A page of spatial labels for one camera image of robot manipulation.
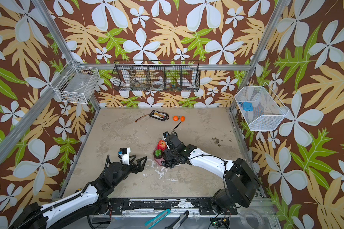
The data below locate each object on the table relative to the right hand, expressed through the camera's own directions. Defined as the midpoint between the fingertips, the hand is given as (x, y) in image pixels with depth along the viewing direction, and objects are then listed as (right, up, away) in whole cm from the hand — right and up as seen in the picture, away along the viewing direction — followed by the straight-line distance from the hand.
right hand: (167, 148), depth 86 cm
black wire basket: (-8, +49, +12) cm, 51 cm away
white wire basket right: (+57, +24, -2) cm, 61 cm away
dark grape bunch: (+2, -9, -3) cm, 9 cm away
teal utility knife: (-4, -33, -15) cm, 37 cm away
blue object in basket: (+48, +25, -2) cm, 54 cm away
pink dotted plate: (-6, -9, +3) cm, 11 cm away
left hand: (-14, -3, -5) cm, 16 cm away
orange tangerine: (+6, +19, +25) cm, 32 cm away
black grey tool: (+6, -34, -17) cm, 38 cm away
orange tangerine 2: (+11, +19, +25) cm, 33 cm away
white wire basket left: (-57, +40, 0) cm, 70 cm away
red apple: (-4, +1, +4) cm, 6 cm away
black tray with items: (-8, +22, +29) cm, 37 cm away
